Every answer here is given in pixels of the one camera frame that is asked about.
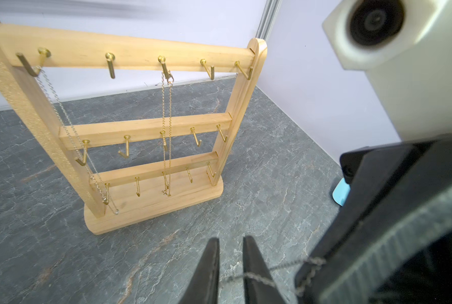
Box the silver beaded chain necklace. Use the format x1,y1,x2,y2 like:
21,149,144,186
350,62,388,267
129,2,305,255
220,256,327,298

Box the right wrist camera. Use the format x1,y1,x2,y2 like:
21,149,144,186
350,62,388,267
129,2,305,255
322,1,452,141

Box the gold chain necklace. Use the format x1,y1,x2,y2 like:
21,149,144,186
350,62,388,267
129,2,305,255
159,70,175,198

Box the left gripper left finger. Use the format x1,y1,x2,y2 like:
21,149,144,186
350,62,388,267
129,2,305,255
179,238,220,304

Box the wooden jewelry display stand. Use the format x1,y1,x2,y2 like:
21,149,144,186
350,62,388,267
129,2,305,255
0,21,267,235

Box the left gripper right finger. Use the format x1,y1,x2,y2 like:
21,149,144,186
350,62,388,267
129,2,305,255
242,236,285,303

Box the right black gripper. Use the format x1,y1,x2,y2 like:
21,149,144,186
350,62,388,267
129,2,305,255
294,136,452,303

